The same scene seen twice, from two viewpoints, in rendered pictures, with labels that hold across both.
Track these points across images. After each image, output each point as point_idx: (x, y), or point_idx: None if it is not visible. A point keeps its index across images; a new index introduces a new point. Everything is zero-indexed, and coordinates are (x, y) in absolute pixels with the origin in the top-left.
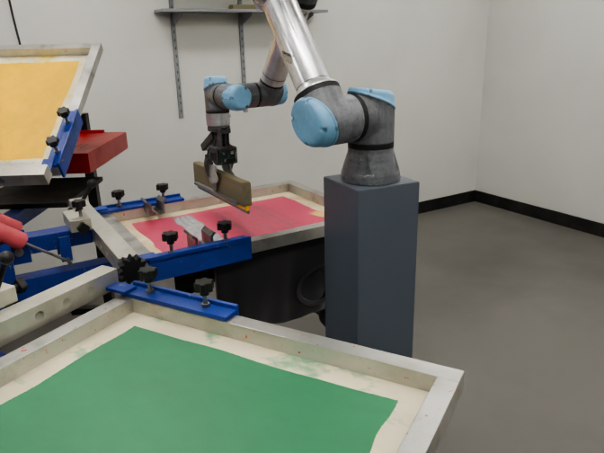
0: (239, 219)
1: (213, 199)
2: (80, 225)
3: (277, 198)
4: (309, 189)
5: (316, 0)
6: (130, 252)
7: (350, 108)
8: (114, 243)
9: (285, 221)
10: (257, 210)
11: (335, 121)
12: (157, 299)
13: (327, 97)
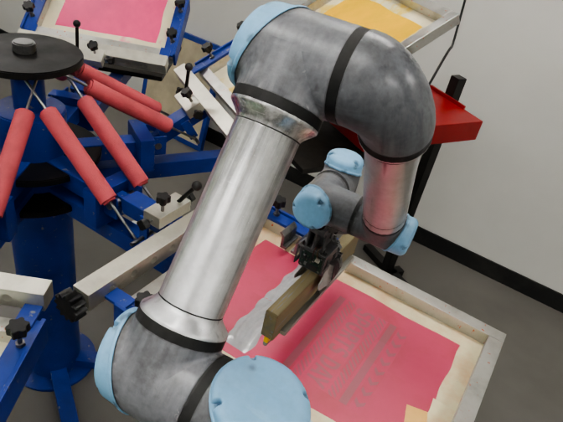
0: (332, 331)
1: (372, 277)
2: (140, 220)
3: (445, 341)
4: (483, 372)
5: (400, 153)
6: (95, 286)
7: (152, 397)
8: (121, 262)
9: (355, 386)
10: (378, 337)
11: (111, 394)
12: (0, 359)
13: (134, 348)
